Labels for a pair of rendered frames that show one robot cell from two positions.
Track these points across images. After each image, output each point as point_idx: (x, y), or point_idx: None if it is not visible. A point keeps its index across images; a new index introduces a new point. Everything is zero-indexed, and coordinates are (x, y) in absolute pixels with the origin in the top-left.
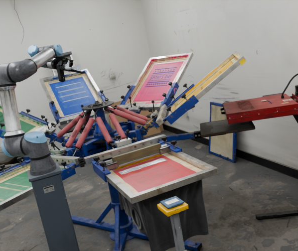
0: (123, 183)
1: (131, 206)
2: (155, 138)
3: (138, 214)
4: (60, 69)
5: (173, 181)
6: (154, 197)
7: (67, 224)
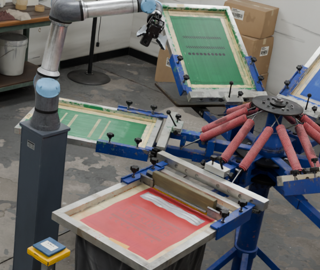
0: (112, 202)
1: None
2: (248, 196)
3: None
4: None
5: (101, 237)
6: None
7: (33, 192)
